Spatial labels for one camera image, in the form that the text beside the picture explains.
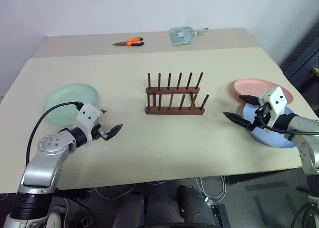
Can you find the black floor box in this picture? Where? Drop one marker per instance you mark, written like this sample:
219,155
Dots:
220,215

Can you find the green plate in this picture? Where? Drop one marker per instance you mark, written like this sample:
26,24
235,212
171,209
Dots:
64,98

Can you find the black table frame bar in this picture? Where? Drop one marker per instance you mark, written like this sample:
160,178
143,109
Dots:
264,178

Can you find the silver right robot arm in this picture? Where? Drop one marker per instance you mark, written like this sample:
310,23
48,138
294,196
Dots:
304,128

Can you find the wooden dish rack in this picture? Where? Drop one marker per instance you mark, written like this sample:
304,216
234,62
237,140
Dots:
174,110

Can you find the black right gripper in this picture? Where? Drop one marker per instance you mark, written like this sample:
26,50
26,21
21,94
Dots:
264,113

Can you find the black metal frame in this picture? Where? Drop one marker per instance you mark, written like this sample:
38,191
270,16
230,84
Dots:
304,53

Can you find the pink plate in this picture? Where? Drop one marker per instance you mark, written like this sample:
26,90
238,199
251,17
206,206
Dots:
251,87

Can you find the blue plate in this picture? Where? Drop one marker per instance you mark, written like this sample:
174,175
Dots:
271,141

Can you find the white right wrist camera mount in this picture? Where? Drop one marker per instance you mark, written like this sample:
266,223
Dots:
276,98

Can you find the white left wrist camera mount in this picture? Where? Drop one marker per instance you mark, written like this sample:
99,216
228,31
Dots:
87,115

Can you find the pale green dustpan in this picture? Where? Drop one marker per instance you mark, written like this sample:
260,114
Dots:
180,36

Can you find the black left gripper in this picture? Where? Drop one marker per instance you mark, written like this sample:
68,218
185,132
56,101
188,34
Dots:
96,133

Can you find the dark grey rounded shape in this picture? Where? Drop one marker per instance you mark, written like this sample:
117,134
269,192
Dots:
129,210
194,208

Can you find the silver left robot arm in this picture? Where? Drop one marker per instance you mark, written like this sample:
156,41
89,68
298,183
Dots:
45,163

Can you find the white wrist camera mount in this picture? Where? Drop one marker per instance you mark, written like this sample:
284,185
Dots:
276,98
87,115

